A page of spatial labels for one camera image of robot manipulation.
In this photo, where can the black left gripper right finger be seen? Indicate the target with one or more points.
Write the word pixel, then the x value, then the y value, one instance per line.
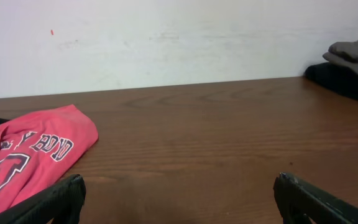
pixel 300 202

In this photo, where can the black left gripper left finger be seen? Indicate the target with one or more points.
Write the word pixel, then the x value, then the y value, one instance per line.
pixel 59 204

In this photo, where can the red soccer t-shirt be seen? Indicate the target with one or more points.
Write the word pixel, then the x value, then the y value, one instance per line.
pixel 36 149

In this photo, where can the dark navy folded garment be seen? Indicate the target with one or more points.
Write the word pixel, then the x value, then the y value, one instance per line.
pixel 340 80

